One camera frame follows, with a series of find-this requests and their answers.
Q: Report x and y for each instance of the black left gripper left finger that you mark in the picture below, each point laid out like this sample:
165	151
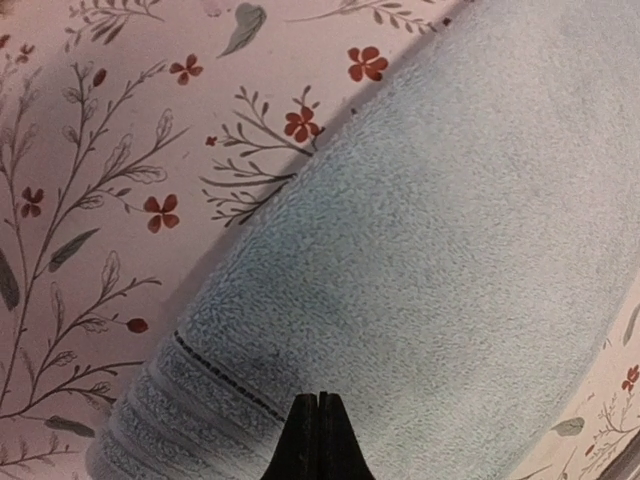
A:
296	454

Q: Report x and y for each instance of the aluminium front rail frame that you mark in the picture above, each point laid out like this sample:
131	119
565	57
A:
626	466

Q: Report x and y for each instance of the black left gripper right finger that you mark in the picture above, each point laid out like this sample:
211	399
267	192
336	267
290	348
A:
339	453

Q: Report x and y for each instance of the floral patterned table mat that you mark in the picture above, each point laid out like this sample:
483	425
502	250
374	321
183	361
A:
139	141

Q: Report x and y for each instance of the light blue towel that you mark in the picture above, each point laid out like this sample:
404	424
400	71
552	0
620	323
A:
449	264

